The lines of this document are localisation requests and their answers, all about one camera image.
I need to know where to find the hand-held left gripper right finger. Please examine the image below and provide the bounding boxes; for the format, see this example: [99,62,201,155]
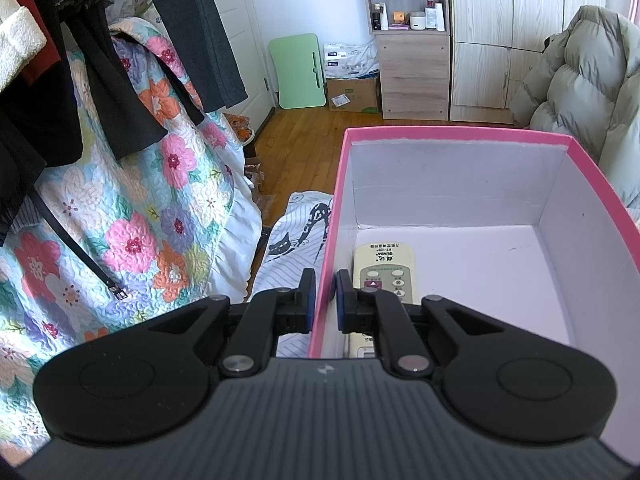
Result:
[334,269,506,380]

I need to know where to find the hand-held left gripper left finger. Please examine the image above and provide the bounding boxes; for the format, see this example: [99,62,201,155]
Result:
[145,267,317,379]

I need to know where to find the beige remote control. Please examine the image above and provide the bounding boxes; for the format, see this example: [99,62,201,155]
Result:
[345,242,418,358]

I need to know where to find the pink cardboard box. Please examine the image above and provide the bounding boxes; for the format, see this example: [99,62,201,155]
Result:
[307,127,640,466]

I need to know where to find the white printed bed sheet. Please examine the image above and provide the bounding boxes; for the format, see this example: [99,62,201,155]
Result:
[247,191,335,358]

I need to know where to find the floral quilt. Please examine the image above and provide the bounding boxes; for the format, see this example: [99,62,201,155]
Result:
[0,15,263,466]

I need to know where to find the orange patterned bag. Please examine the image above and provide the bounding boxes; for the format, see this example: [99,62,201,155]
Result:
[222,114,258,147]

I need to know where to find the brown cardboard box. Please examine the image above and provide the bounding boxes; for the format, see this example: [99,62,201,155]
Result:
[325,76,381,113]

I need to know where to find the green folding table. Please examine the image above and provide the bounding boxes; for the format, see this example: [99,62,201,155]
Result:
[268,33,322,110]

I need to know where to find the black belt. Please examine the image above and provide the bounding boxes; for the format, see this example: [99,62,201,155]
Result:
[34,192,128,302]

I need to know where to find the wooden shelf cabinet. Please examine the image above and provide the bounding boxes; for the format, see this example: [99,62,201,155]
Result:
[363,0,452,122]

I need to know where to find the white plastic packs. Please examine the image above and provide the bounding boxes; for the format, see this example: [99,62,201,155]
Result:
[322,41,379,81]

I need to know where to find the dark grey hanging coat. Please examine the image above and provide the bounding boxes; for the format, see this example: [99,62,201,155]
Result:
[134,0,249,113]

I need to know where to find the white door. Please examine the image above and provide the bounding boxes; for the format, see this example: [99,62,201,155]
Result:
[220,0,277,121]

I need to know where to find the black hanging garment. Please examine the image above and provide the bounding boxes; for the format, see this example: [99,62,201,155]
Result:
[55,0,206,161]

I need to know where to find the dark hanging jacket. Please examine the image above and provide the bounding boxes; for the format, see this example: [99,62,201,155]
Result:
[0,55,84,247]

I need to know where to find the light wooden wardrobe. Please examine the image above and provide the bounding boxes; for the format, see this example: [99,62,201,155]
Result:
[446,0,623,125]

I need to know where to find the grey-green puffer jacket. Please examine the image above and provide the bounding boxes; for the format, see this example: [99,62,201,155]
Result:
[510,5,640,211]

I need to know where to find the cream fleece sleeve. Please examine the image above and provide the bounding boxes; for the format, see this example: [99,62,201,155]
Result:
[0,5,48,92]

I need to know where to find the red hanging garment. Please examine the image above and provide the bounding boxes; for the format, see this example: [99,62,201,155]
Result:
[0,0,66,86]

